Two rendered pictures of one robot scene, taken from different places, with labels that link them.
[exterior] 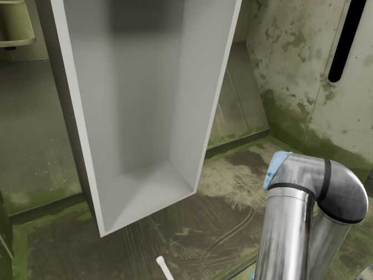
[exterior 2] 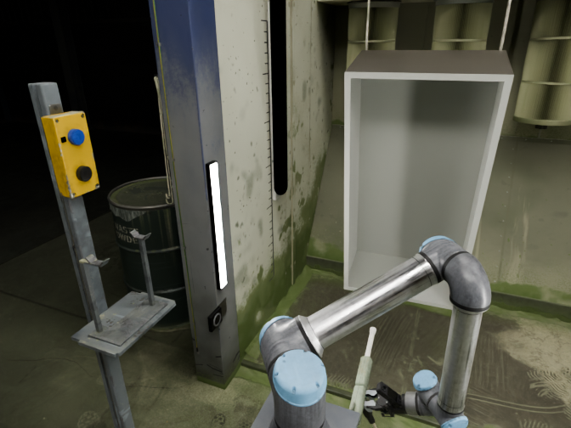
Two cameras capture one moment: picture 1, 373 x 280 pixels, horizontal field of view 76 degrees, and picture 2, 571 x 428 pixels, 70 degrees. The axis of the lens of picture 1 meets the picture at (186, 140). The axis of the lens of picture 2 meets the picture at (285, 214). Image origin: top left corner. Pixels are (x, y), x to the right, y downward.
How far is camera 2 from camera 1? 1.14 m
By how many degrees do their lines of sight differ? 49
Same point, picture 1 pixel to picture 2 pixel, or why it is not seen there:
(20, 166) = (332, 219)
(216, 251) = not seen: hidden behind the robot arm
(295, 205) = (411, 263)
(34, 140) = not seen: hidden behind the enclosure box
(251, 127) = not seen: outside the picture
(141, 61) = (437, 148)
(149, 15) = (451, 109)
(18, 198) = (319, 244)
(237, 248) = (487, 417)
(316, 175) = (444, 256)
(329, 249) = (453, 337)
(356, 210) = (460, 294)
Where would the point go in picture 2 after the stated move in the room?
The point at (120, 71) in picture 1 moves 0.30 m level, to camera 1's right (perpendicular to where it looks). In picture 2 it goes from (414, 152) to (468, 166)
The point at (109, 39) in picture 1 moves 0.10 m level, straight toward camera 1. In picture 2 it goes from (408, 125) to (399, 128)
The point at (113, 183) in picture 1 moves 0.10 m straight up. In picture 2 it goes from (384, 259) to (386, 244)
